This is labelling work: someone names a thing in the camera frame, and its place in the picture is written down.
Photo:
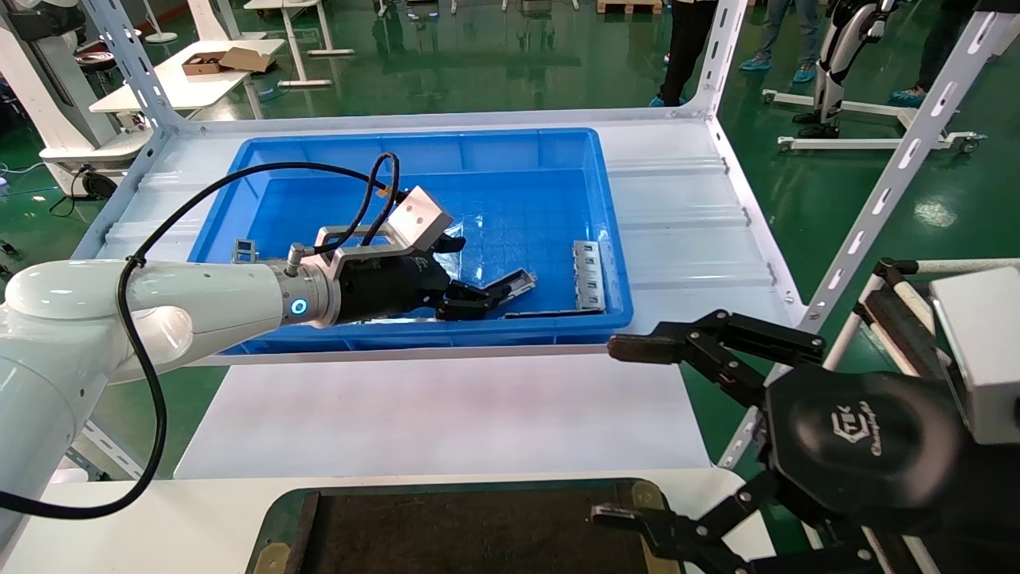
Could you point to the black tray container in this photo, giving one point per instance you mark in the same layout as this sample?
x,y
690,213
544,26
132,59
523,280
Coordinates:
x,y
478,526

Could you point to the flat slotted metal plate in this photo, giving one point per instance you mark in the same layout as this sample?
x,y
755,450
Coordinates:
x,y
588,275

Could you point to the white tube cart black pads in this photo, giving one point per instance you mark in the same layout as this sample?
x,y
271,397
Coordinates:
x,y
892,319

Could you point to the person in dark trousers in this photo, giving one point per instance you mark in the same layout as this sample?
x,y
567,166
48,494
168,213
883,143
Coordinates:
x,y
940,48

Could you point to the blue plastic bin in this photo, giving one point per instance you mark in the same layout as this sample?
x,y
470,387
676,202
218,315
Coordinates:
x,y
518,207

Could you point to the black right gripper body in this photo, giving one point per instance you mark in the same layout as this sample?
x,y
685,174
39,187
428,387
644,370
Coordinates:
x,y
861,450

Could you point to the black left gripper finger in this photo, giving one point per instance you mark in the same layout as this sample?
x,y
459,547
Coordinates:
x,y
462,303
448,245

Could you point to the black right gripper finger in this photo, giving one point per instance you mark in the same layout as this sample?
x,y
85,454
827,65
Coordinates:
x,y
649,344
677,538

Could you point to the white table pedestal stand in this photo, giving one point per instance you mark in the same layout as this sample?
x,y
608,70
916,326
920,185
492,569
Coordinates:
x,y
307,48

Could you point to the person in black trousers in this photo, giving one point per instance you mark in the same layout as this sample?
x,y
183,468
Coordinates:
x,y
685,48

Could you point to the grey metal ladder frame part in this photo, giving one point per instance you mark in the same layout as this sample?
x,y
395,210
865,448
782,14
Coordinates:
x,y
238,251

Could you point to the white machine with base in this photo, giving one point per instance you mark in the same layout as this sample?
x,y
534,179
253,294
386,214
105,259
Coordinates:
x,y
48,88

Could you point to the long grey metal channel part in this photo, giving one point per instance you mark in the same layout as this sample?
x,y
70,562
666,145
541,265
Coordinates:
x,y
519,281

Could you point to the white work table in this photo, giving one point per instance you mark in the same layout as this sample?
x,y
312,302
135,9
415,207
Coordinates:
x,y
183,84

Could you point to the open cardboard box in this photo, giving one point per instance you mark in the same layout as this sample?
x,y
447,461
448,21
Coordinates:
x,y
231,60

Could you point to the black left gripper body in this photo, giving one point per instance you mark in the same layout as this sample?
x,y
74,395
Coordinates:
x,y
382,291

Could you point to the white slotted shelf rack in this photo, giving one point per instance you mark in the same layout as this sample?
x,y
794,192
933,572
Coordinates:
x,y
677,239

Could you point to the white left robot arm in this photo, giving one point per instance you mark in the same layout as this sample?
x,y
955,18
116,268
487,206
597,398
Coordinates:
x,y
159,311

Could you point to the white wheeled support stand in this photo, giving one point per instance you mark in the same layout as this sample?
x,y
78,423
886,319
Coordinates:
x,y
868,144

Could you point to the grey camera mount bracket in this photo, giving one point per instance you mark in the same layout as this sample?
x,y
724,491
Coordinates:
x,y
351,253

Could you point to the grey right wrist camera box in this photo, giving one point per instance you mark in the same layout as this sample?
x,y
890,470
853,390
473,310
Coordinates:
x,y
984,351

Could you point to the thin dark metal strip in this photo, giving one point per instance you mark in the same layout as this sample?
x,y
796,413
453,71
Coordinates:
x,y
558,312

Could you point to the white black humanoid robot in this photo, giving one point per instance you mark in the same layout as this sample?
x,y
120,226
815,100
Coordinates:
x,y
837,56

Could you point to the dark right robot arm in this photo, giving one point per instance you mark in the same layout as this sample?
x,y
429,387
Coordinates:
x,y
992,510

